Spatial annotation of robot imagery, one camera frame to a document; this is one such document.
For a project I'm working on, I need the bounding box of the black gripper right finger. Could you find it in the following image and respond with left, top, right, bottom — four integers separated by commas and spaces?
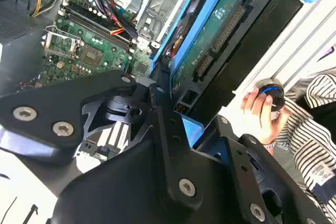
196, 115, 331, 224

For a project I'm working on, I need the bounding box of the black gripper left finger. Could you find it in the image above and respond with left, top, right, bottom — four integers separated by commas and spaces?
0, 69, 205, 211

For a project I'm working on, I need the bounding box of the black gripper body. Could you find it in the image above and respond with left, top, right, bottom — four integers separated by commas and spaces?
51, 138, 238, 224

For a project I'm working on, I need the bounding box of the round black tool blue ring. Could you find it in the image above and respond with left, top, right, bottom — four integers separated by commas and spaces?
258, 79, 286, 120

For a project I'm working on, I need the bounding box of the hard disk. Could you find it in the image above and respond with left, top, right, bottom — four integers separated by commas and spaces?
151, 0, 326, 147

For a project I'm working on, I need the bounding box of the person's bare hand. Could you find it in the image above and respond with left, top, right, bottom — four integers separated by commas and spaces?
241, 89, 289, 145

